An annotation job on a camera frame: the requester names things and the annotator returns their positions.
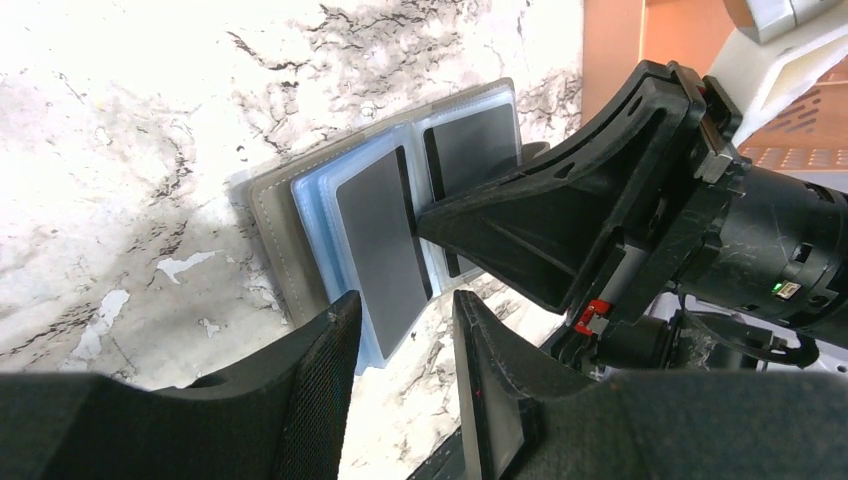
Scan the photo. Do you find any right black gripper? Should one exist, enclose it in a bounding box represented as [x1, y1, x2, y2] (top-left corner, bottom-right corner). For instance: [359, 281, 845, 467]
[551, 76, 847, 370]

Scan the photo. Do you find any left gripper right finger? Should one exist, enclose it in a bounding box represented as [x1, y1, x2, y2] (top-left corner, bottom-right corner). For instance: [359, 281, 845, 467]
[453, 290, 847, 479]

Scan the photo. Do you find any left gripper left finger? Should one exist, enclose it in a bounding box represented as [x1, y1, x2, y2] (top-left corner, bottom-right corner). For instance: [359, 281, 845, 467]
[1, 291, 362, 479]

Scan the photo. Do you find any black credit card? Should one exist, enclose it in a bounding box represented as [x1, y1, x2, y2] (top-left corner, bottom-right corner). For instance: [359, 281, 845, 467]
[334, 146, 432, 368]
[422, 102, 521, 280]

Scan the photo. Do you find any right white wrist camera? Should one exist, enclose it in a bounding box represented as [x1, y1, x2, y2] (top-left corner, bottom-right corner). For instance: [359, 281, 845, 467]
[708, 0, 847, 144]

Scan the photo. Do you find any taupe leather card holder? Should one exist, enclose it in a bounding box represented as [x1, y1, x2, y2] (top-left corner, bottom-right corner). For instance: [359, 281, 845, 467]
[249, 78, 523, 370]

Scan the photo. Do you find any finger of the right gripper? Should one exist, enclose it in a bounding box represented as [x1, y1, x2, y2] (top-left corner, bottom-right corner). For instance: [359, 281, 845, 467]
[416, 61, 706, 313]

